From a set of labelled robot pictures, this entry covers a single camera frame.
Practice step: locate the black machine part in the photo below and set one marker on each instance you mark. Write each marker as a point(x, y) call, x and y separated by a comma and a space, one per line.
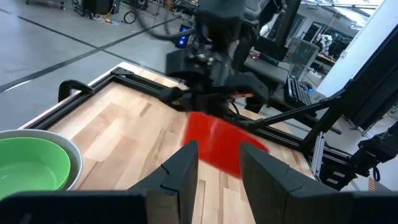
point(373, 149)

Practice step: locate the black table clamp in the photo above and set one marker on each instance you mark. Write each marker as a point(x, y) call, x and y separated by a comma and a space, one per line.
point(71, 85)

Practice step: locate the black keyboard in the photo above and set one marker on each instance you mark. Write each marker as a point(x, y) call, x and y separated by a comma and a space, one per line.
point(297, 91)

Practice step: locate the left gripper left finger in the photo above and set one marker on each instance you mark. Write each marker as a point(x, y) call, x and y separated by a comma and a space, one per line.
point(177, 180)

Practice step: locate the black rig frame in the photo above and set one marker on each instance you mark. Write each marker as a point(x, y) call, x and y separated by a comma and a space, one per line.
point(311, 107)

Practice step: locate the cream plastic bowl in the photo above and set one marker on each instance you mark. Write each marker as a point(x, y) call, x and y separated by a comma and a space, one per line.
point(76, 158)

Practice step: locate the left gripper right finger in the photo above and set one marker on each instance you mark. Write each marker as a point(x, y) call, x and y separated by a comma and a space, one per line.
point(264, 180)

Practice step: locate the grey desk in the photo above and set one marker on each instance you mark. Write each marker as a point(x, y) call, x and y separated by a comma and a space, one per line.
point(267, 70)

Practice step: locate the green plastic bowl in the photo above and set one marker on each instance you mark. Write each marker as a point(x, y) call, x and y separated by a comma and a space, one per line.
point(28, 165)

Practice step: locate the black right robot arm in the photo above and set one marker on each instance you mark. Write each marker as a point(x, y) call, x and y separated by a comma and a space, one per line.
point(220, 21)

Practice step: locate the red plastic bowl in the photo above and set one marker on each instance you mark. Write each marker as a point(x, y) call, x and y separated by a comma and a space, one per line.
point(217, 146)

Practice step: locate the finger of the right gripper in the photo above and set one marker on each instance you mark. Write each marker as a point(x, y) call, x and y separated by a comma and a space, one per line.
point(219, 104)
point(186, 99)

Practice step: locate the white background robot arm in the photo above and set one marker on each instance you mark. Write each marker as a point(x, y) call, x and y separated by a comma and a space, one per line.
point(325, 40)

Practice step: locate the grey computer case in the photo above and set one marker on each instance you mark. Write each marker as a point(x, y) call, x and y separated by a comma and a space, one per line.
point(301, 53)

